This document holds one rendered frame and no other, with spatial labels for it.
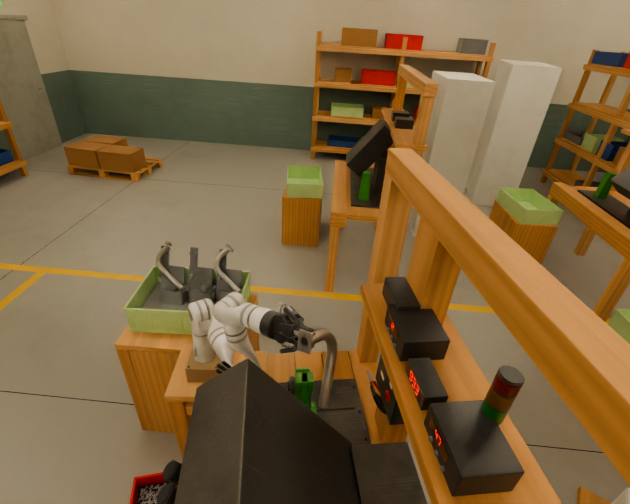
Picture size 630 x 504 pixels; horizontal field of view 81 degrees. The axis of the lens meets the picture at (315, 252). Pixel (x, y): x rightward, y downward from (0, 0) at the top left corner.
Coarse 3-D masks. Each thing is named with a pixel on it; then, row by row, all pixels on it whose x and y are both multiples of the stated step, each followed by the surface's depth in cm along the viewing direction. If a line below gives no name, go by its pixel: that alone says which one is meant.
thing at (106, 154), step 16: (80, 144) 593; (96, 144) 598; (112, 144) 607; (80, 160) 586; (96, 160) 579; (112, 160) 574; (128, 160) 571; (144, 160) 605; (160, 160) 645; (96, 176) 594; (112, 176) 596
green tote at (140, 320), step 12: (156, 276) 235; (216, 276) 234; (144, 288) 219; (132, 300) 205; (144, 300) 220; (132, 312) 199; (144, 312) 198; (156, 312) 198; (168, 312) 198; (180, 312) 197; (132, 324) 203; (144, 324) 203; (156, 324) 203; (168, 324) 203; (180, 324) 203
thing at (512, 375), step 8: (504, 368) 75; (512, 368) 76; (496, 376) 76; (504, 376) 74; (512, 376) 74; (520, 376) 74; (496, 384) 75; (504, 384) 73; (512, 384) 72; (520, 384) 73; (496, 392) 76; (504, 392) 74; (512, 392) 73
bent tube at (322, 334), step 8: (304, 336) 93; (312, 336) 92; (320, 336) 97; (328, 336) 100; (304, 344) 95; (312, 344) 95; (328, 344) 103; (336, 344) 104; (304, 352) 93; (328, 352) 105; (336, 352) 105; (328, 360) 105; (328, 368) 105; (328, 376) 105; (328, 384) 105; (320, 392) 106; (328, 392) 105; (320, 400) 106; (328, 400) 106
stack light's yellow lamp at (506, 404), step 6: (492, 390) 77; (486, 396) 79; (492, 396) 77; (498, 396) 75; (492, 402) 77; (498, 402) 76; (504, 402) 75; (510, 402) 75; (492, 408) 78; (498, 408) 77; (504, 408) 76
